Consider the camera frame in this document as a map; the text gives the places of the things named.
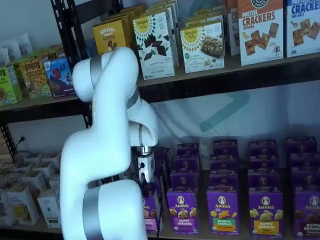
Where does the blue pretzel crackers box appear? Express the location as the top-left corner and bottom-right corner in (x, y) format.
(286, 0), (320, 58)

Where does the purple box yellow patch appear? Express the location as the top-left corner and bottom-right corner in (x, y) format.
(248, 191), (284, 238)

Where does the white snack box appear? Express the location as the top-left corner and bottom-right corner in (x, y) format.
(21, 170), (47, 192)
(32, 161), (56, 177)
(0, 189), (18, 227)
(37, 190), (62, 229)
(6, 186), (40, 225)

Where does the green Bobo's box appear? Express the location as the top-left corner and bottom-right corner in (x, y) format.
(0, 66), (24, 105)
(6, 62), (25, 86)

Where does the purple box pink patch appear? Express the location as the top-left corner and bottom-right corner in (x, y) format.
(142, 191), (165, 233)

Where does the purple Annie's snack box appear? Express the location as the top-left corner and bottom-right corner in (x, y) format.
(247, 171), (281, 193)
(149, 172), (168, 201)
(286, 136), (318, 155)
(289, 152), (320, 172)
(213, 139), (238, 157)
(209, 172), (239, 193)
(176, 142), (200, 158)
(210, 155), (238, 174)
(170, 171), (200, 193)
(291, 169), (320, 193)
(248, 154), (280, 173)
(173, 156), (200, 174)
(249, 139), (278, 156)
(153, 147), (173, 176)

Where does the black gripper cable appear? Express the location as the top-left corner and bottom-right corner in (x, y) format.
(138, 161), (147, 180)

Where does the purple box brown patch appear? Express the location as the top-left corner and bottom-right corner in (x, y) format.
(293, 191), (320, 240)

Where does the wooden shelf board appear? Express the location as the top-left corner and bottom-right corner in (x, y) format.
(0, 93), (82, 112)
(0, 219), (63, 235)
(136, 53), (320, 87)
(147, 226), (320, 240)

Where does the orange Bobo's box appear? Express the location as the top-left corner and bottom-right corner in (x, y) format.
(41, 46), (66, 63)
(18, 59), (52, 99)

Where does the white Simple Mills box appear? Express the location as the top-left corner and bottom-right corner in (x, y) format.
(132, 11), (176, 80)

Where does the white paper bag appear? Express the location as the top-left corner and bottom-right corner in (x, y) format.
(15, 33), (33, 57)
(0, 47), (11, 66)
(6, 39), (22, 61)

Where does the Simple Mills bar box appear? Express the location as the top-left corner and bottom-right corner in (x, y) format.
(184, 9), (226, 28)
(179, 21), (225, 74)

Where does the black metal shelf rack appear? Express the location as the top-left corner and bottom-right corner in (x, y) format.
(66, 0), (320, 240)
(0, 0), (93, 166)

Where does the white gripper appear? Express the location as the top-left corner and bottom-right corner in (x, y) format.
(136, 152), (155, 193)

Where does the blue Z Bar box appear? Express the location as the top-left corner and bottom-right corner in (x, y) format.
(42, 57), (77, 98)

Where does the purple box green patch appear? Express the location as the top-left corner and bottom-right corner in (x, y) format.
(206, 190), (240, 236)

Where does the purple box violet patch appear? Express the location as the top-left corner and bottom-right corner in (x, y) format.
(166, 191), (200, 235)

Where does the Simple Mills dark cracker box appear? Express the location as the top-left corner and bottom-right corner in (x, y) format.
(146, 0), (181, 68)

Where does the yellow Revival box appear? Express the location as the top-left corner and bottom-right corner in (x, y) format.
(109, 4), (147, 48)
(92, 19), (128, 55)

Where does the orange pretzel crackers box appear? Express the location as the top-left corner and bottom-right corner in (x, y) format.
(237, 0), (285, 67)
(226, 0), (241, 56)

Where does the black wall plug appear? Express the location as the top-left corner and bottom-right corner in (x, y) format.
(15, 135), (26, 151)

